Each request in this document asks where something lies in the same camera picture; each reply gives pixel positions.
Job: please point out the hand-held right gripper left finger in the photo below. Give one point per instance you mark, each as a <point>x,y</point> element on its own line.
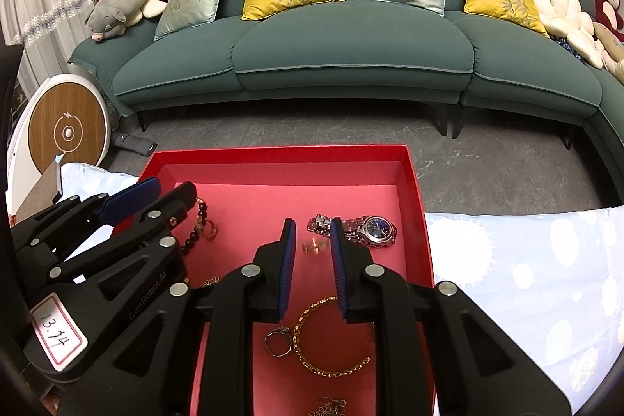
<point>288,260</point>

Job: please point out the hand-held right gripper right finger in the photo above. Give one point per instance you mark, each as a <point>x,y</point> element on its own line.
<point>339,265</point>

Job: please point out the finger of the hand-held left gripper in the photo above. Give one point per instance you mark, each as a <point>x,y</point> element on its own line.
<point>131,199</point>
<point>165,221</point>

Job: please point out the gold earring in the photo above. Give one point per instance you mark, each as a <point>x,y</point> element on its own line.
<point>312,247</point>

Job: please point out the red tray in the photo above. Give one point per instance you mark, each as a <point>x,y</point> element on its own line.
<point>243,211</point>

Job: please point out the gold bangle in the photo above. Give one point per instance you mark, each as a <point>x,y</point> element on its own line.
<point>296,340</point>

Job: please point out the silver wristwatch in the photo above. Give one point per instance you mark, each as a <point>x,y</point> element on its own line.
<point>378,230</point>

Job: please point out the grey flat board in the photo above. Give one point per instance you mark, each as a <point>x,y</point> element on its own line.
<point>41,196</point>

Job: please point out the white machine with wooden disc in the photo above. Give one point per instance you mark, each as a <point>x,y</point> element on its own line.
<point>63,123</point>

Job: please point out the blue printed tablecloth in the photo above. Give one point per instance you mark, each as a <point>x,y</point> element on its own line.
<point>512,274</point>

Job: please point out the grey pig plush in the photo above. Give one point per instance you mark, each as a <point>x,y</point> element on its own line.
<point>117,9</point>

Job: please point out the green sofa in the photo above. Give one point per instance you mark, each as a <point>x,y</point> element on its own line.
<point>351,50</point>

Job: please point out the dark blue patterned cushion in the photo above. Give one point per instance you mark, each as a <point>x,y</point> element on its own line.
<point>565,44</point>

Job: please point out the cream flower-shaped cushion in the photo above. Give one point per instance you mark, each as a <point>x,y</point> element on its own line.
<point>565,11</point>

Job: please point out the cream satin cloth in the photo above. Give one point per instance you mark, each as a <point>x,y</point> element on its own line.
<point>617,65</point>

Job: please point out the beige plush toy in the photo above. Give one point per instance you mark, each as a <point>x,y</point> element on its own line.
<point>609,38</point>

